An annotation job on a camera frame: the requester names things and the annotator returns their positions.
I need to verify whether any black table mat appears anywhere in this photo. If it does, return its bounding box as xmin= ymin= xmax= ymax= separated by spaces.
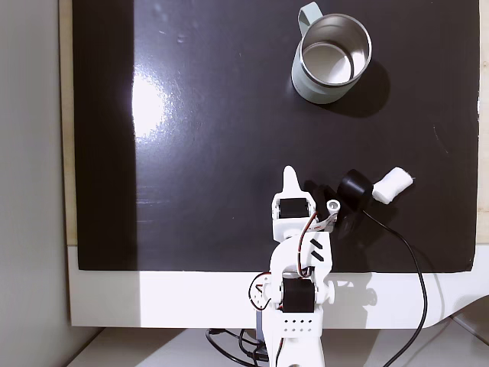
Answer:
xmin=71 ymin=0 xmax=481 ymax=274

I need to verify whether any pale green steel-lined mug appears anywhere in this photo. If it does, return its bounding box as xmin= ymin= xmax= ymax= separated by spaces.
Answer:
xmin=291 ymin=2 xmax=374 ymax=105

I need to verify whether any grey table clamp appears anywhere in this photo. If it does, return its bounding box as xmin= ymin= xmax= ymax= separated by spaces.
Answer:
xmin=254 ymin=310 xmax=268 ymax=342

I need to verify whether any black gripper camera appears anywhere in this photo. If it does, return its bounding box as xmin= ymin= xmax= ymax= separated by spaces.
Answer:
xmin=335 ymin=169 xmax=373 ymax=240

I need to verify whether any black camera cable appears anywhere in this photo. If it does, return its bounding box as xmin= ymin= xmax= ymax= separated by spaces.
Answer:
xmin=361 ymin=209 xmax=428 ymax=367

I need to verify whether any black base cable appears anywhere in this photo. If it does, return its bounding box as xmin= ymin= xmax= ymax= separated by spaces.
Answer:
xmin=238 ymin=328 xmax=269 ymax=362
xmin=205 ymin=327 xmax=251 ymax=364

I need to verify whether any white gauze roll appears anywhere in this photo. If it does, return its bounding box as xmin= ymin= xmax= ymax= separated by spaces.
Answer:
xmin=371 ymin=165 xmax=414 ymax=204

